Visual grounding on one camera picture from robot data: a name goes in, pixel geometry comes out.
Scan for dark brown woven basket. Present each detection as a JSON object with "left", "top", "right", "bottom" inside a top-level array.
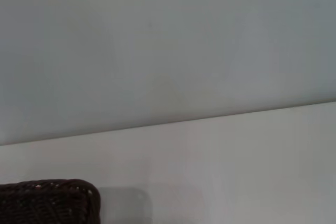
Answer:
[{"left": 0, "top": 178, "right": 101, "bottom": 224}]

